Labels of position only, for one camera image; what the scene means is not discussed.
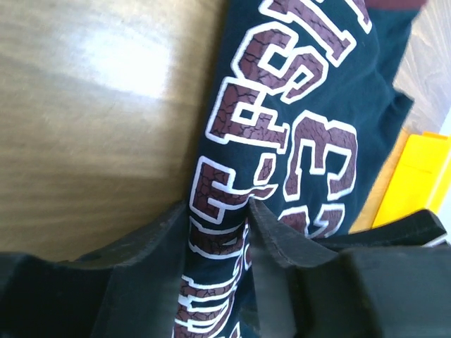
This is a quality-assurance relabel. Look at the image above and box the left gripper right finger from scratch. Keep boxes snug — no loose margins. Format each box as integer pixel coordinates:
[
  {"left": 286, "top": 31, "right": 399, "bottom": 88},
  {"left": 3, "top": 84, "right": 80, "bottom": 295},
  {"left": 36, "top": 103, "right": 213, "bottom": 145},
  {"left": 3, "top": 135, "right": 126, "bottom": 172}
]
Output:
[{"left": 249, "top": 200, "right": 450, "bottom": 337}]

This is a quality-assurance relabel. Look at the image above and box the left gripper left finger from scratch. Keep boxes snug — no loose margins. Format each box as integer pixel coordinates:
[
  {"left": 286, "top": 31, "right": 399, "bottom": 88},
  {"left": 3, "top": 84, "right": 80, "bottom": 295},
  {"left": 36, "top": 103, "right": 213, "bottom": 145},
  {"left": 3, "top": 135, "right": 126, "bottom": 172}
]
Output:
[{"left": 1, "top": 202, "right": 188, "bottom": 337}]

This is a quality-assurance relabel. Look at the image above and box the navy tank top maroon trim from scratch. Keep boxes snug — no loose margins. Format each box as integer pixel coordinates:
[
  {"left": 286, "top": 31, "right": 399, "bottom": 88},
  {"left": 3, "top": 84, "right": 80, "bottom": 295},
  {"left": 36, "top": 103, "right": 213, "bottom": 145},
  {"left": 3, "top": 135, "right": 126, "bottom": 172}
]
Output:
[{"left": 173, "top": 1, "right": 424, "bottom": 337}]

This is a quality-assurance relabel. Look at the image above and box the yellow plastic bin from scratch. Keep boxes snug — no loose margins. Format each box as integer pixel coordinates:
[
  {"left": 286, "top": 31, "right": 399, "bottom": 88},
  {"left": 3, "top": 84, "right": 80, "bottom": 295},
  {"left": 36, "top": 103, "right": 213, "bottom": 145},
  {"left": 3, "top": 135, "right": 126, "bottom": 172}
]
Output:
[{"left": 351, "top": 130, "right": 450, "bottom": 232}]

